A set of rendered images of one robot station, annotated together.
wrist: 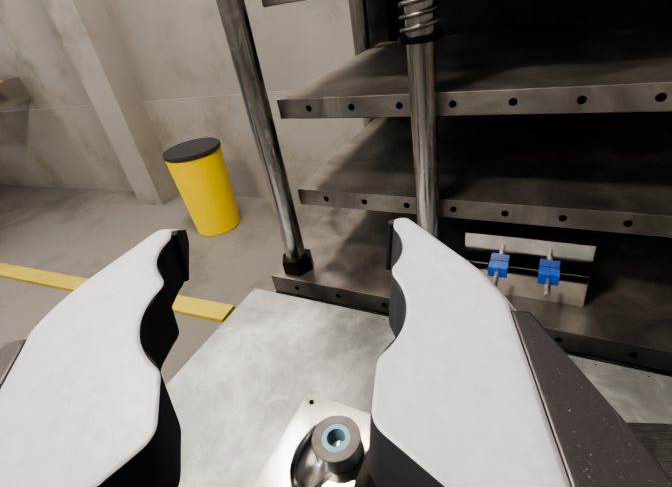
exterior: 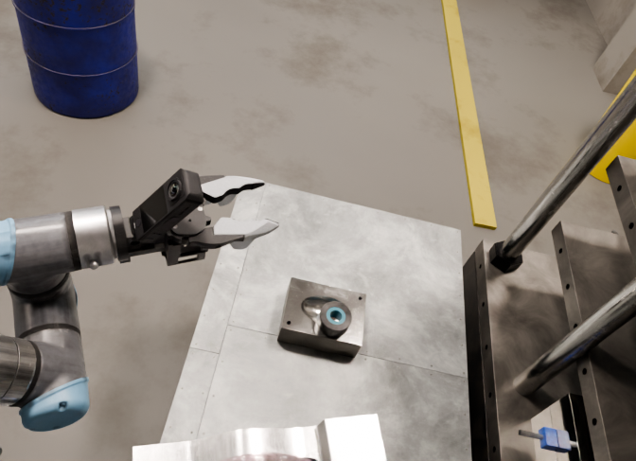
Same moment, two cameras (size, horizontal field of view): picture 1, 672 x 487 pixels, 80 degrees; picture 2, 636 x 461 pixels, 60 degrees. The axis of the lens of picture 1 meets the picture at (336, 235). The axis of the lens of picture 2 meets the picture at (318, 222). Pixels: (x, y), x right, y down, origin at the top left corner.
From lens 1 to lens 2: 0.68 m
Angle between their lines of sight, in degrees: 42
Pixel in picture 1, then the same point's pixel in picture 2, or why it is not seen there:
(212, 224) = not seen: hidden behind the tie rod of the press
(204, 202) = not seen: hidden behind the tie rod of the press
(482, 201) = (598, 395)
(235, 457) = (317, 266)
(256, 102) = (594, 140)
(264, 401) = (359, 272)
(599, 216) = not seen: outside the picture
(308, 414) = (350, 298)
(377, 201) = (571, 297)
